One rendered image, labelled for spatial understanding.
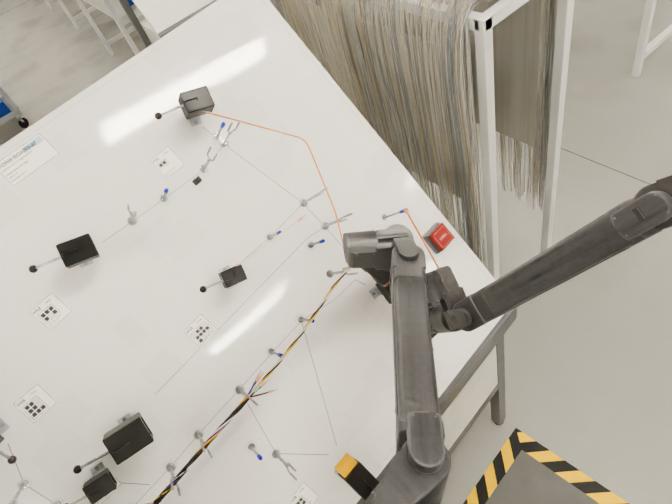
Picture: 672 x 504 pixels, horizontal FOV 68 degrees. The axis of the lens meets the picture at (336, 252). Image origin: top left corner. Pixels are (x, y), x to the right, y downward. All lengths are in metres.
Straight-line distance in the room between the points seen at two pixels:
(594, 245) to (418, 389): 0.32
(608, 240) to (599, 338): 1.62
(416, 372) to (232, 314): 0.49
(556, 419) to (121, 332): 1.67
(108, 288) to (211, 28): 0.59
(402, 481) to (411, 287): 0.33
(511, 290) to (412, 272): 0.17
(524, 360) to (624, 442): 0.45
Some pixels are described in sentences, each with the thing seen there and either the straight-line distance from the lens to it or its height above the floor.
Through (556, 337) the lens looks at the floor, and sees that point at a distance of 2.36.
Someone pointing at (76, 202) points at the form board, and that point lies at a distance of 1.08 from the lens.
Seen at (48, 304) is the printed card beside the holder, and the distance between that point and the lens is 1.07.
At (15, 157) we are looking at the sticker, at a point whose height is 1.63.
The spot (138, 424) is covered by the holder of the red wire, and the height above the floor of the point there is 1.31.
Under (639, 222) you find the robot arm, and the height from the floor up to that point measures 1.52.
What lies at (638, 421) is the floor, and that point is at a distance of 2.25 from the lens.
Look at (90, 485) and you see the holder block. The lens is 1.04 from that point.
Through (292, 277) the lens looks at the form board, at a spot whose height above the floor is 1.22.
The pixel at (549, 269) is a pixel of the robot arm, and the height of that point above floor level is 1.38.
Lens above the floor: 2.05
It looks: 48 degrees down
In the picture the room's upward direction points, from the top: 22 degrees counter-clockwise
